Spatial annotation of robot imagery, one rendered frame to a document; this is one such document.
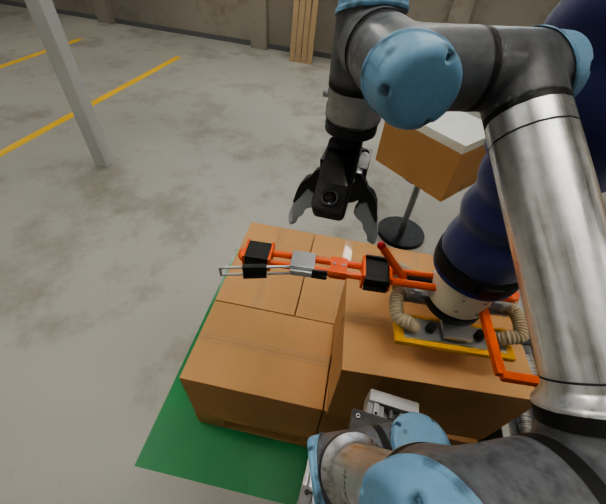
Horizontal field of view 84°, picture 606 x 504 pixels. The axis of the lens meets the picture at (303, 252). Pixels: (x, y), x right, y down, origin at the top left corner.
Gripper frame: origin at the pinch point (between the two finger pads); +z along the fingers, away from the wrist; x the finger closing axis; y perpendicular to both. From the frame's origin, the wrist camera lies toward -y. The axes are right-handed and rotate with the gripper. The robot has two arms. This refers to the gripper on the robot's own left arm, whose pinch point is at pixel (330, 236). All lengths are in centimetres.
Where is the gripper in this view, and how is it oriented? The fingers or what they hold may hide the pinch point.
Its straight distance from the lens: 58.9
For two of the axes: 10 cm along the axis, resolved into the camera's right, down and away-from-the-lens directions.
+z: -0.7, 6.9, 7.2
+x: -9.6, -2.5, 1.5
